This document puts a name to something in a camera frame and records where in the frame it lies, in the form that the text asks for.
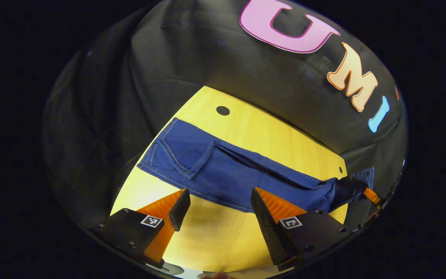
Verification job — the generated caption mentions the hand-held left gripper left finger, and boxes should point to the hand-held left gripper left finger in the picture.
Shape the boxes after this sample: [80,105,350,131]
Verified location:
[99,189,191,269]

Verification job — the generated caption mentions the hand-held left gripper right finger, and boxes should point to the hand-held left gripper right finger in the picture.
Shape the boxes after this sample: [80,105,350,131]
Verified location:
[251,187,353,272]

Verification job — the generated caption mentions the blue jeans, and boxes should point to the blue jeans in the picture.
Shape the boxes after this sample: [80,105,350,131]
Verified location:
[137,117,375,214]

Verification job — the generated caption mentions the black backdrop cloth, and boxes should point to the black backdrop cloth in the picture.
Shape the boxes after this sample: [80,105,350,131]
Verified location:
[41,0,407,233]

